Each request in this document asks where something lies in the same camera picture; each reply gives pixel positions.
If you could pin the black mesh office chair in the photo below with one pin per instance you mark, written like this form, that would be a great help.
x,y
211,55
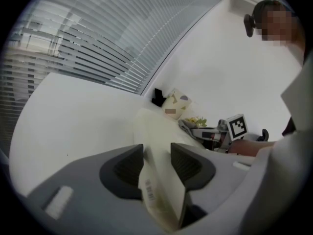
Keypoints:
x,y
264,134

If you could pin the pale yellow placemat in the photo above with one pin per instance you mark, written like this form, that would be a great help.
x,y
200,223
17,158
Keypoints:
x,y
161,180

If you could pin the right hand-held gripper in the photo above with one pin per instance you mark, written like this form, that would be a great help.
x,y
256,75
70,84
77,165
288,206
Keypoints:
x,y
236,127

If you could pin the grey cloth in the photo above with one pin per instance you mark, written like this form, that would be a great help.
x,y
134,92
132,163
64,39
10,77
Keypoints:
x,y
185,127

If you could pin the white square table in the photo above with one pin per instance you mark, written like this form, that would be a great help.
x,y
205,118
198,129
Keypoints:
x,y
73,119

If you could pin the black crumpled fabric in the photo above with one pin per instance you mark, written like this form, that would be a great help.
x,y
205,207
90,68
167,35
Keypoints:
x,y
158,98

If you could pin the grey window blinds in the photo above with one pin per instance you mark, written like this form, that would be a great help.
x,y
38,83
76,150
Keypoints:
x,y
97,33

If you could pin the person's right forearm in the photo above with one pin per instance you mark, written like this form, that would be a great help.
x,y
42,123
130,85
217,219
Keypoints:
x,y
249,147

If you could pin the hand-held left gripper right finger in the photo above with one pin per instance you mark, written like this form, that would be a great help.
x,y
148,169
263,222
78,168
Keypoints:
x,y
220,175

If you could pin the artificial yellow flower bouquet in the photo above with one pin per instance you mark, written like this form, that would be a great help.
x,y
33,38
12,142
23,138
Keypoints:
x,y
195,122

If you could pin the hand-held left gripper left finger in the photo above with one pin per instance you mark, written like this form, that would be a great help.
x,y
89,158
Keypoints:
x,y
85,180

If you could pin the cream patterned paper bucket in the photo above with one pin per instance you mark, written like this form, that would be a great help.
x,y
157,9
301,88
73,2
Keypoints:
x,y
176,104

